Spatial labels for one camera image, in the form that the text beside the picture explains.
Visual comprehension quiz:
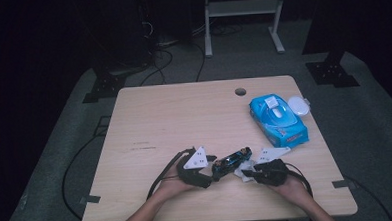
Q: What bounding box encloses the black table frame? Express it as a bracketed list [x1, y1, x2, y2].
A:
[92, 115, 113, 138]

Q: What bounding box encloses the black floor cable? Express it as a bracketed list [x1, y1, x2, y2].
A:
[342, 172, 392, 221]
[192, 41, 208, 84]
[137, 46, 176, 87]
[59, 134, 107, 221]

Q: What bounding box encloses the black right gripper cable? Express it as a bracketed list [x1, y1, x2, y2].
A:
[283, 160, 314, 200]

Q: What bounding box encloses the blue toy car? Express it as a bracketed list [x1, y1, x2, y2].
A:
[210, 146, 254, 183]

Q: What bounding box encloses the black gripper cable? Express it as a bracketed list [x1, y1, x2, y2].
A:
[283, 160, 314, 200]
[145, 147, 198, 201]

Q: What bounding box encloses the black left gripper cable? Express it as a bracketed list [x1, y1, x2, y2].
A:
[145, 147, 198, 201]

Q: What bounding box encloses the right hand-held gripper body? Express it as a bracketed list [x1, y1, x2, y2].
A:
[251, 145, 293, 189]

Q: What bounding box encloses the black stand base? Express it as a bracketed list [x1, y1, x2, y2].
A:
[305, 48, 361, 90]
[81, 70, 129, 104]

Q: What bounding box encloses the person's right hand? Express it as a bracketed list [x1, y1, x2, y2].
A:
[269, 174, 312, 209]

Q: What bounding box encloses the person's left hand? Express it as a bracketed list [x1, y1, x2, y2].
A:
[153, 160, 198, 202]

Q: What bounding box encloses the blue wet wipe pack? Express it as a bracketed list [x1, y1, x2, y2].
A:
[247, 91, 314, 151]

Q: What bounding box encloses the white metal stand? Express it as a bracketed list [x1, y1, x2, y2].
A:
[202, 0, 290, 59]

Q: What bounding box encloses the grey tape piece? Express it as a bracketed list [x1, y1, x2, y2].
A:
[331, 179, 358, 190]
[79, 194, 102, 206]

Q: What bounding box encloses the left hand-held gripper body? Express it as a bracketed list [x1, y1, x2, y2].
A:
[175, 145, 213, 191]

